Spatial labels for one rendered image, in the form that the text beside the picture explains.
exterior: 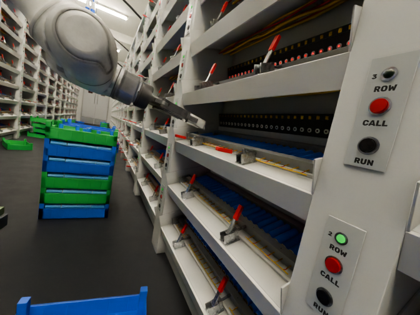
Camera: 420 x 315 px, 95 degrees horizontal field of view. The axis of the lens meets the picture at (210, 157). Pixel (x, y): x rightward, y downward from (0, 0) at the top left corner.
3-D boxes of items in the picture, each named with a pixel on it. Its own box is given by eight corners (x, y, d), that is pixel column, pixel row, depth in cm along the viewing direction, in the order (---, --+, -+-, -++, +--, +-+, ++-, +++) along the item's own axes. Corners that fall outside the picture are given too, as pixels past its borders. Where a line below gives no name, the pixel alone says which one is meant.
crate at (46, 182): (40, 187, 91) (41, 171, 90) (53, 175, 109) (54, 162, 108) (110, 190, 104) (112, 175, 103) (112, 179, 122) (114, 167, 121)
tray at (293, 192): (310, 224, 27) (315, 159, 25) (175, 151, 80) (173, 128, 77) (379, 189, 36) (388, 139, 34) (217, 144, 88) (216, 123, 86)
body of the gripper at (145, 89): (143, 78, 53) (173, 94, 58) (139, 82, 61) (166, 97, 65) (133, 104, 53) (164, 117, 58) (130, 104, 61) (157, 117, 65)
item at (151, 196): (156, 224, 92) (152, 198, 89) (137, 184, 144) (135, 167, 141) (195, 212, 101) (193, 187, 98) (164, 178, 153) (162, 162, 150)
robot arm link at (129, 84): (121, 70, 58) (140, 80, 61) (110, 99, 58) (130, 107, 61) (123, 64, 50) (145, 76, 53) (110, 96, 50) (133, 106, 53)
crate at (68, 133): (44, 137, 88) (45, 120, 87) (57, 134, 106) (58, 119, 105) (116, 147, 101) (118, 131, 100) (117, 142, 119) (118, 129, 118)
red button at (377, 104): (385, 113, 20) (389, 97, 20) (367, 113, 21) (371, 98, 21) (389, 115, 20) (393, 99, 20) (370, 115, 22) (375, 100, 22)
